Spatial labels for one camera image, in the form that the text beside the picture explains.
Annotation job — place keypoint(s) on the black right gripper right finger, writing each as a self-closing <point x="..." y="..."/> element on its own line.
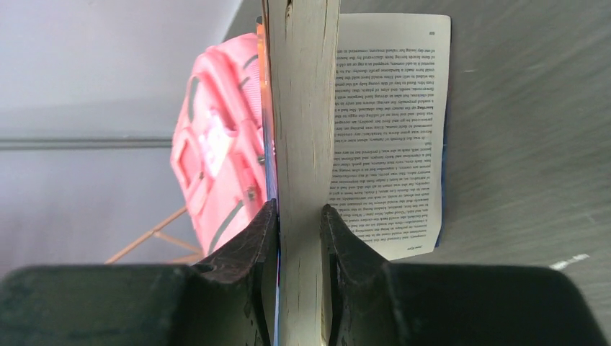
<point x="429" y="301"/>

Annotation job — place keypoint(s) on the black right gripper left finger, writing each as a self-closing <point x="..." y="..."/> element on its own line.
<point x="228" y="298"/>

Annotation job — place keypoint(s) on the dark blue orange book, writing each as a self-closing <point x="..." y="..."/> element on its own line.
<point x="358" y="104"/>

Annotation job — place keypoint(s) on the pink perforated music stand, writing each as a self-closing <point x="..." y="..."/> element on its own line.
<point x="195" y="253"/>

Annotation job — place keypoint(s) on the pink student backpack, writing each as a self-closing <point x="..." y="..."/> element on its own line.
<point x="217" y="150"/>

